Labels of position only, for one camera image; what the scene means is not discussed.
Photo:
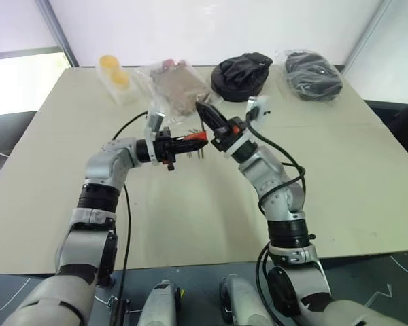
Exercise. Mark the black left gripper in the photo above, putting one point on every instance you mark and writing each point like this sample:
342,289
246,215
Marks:
165,146

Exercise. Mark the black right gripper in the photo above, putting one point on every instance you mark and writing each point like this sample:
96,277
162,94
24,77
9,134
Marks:
229,136

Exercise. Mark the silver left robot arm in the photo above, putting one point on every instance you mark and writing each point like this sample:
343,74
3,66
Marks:
102,169

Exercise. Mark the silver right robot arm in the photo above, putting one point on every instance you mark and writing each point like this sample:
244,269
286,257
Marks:
272,173

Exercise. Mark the clear bag with brown contents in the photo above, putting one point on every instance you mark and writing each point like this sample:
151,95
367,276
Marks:
178,86

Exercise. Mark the black round fabric pouch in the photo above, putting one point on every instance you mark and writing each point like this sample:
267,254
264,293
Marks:
239,76

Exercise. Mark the plastic pack with yellow lids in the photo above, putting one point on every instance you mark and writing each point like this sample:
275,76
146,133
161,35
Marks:
122,93

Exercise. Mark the yellow round item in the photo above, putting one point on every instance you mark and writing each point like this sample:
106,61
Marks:
119,79
108,61

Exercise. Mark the silver rounded robot leg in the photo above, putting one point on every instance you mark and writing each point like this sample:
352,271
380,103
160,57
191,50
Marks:
160,304
243,304

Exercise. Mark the dark grey seat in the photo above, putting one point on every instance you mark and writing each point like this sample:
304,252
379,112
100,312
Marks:
403,136

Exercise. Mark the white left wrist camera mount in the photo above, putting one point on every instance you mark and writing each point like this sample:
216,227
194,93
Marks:
153,122

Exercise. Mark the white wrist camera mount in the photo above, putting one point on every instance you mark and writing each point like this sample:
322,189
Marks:
260,105
153,122

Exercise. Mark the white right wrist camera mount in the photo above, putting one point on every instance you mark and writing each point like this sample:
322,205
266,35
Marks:
260,105

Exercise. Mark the dark window frame post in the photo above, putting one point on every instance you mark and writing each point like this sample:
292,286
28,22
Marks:
59,30

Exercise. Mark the white frame post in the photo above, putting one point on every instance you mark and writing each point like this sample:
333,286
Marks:
367,30

